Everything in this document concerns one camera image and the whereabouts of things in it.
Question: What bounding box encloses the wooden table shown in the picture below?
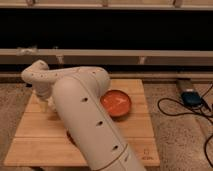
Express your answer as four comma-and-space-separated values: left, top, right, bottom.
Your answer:
4, 79, 160, 167

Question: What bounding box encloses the blue power box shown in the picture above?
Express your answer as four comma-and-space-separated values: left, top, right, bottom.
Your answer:
181, 92, 201, 107

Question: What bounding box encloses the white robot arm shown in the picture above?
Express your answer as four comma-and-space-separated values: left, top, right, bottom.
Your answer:
21, 60, 146, 171

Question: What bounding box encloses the red chili pepper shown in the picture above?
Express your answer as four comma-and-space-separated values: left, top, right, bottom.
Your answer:
66, 131, 73, 143

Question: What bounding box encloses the black cable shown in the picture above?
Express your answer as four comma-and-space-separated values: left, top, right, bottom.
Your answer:
157, 83, 213, 168

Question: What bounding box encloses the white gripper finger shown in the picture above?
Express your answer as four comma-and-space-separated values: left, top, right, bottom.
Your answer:
40, 100, 47, 113

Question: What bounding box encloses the orange ceramic bowl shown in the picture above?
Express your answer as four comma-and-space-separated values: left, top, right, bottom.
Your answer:
100, 90, 132, 117

